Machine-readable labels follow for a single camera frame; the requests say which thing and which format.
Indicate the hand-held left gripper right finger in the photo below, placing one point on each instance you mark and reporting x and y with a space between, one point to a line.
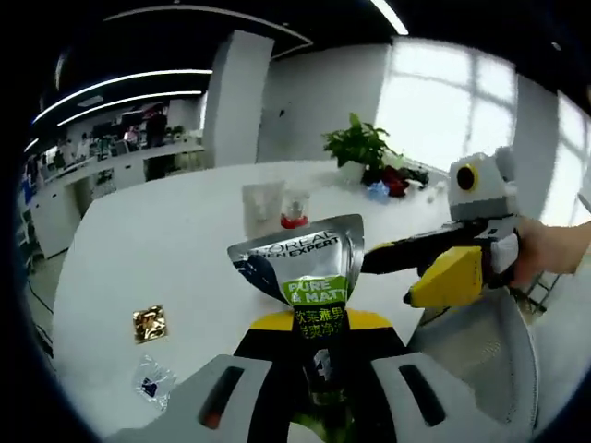
415 406

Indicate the grey chair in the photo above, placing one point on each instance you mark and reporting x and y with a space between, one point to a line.
480 332

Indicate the blue crumpled cloth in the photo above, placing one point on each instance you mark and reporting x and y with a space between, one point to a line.
378 191

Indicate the gold skincare sachet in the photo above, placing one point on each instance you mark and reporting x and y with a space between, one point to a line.
150 323

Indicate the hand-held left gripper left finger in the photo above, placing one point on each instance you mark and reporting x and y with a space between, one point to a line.
221 406

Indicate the green black skincare sachet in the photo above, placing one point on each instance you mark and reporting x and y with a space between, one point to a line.
300 263

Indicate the person's right hand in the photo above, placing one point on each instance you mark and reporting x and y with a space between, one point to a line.
535 251

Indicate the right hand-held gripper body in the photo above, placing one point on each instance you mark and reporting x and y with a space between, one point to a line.
485 194

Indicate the long white counter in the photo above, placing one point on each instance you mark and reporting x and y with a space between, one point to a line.
115 175

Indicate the red cloth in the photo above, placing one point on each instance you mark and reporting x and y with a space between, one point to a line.
392 177

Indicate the clear skincare sachet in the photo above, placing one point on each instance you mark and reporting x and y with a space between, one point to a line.
154 383

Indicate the white skincare tube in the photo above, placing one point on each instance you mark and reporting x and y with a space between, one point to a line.
261 207

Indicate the ceiling light strip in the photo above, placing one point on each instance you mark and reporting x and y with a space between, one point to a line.
134 102
120 85
390 16

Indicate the green potted plant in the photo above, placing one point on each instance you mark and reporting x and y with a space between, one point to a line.
358 143

